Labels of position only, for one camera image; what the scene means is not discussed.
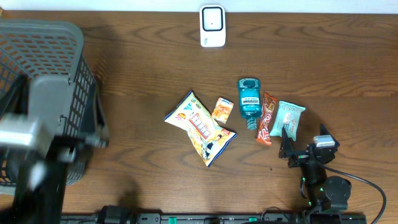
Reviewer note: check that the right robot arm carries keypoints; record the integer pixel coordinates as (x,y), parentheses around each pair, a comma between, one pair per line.
(327,195)

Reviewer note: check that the white barcode scanner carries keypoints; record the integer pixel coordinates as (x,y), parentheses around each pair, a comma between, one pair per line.
(212,26)

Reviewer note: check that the pale green wipes pack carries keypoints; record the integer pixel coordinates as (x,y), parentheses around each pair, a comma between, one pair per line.
(288,116)

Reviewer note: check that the grey plastic shopping basket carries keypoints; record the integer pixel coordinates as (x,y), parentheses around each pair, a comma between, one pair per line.
(45,75)

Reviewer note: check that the red brown snack packet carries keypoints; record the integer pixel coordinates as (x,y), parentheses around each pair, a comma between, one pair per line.
(268,106)

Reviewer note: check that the teal mouthwash bottle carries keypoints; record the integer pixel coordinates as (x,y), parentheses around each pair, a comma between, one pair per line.
(249,101)

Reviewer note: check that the yellow snack bag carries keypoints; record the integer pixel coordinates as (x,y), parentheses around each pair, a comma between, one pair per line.
(208,138)

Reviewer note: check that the small orange juice carton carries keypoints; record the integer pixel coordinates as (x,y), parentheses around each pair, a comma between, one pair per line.
(222,110)

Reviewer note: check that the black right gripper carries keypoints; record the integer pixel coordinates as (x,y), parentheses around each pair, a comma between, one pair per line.
(299,157)

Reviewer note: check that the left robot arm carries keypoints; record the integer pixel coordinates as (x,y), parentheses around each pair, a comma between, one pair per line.
(41,180)

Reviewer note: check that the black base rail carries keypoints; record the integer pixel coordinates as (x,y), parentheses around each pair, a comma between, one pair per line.
(155,218)

